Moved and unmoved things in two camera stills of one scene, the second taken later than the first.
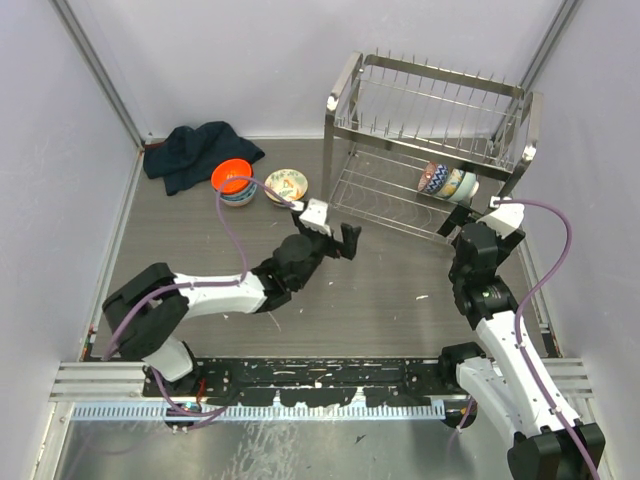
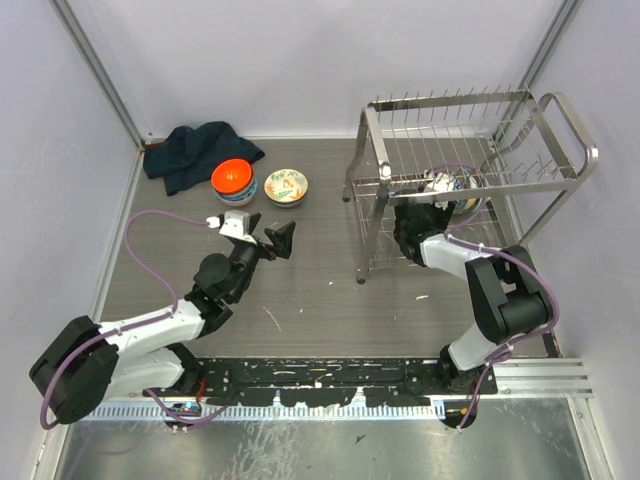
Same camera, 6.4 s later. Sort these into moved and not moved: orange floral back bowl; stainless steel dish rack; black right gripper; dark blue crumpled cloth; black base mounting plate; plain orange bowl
Moved: black right gripper; stainless steel dish rack
Not moved: plain orange bowl; orange floral back bowl; black base mounting plate; dark blue crumpled cloth
